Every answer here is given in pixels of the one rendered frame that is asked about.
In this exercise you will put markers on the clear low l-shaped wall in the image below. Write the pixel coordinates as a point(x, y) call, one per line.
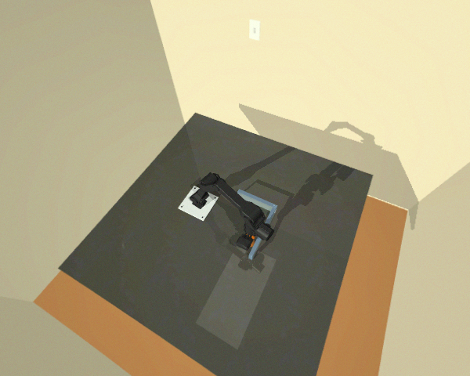
point(260, 204)

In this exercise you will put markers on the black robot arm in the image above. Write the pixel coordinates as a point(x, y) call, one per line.
point(248, 210)

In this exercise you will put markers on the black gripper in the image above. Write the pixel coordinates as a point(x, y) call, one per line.
point(245, 240)

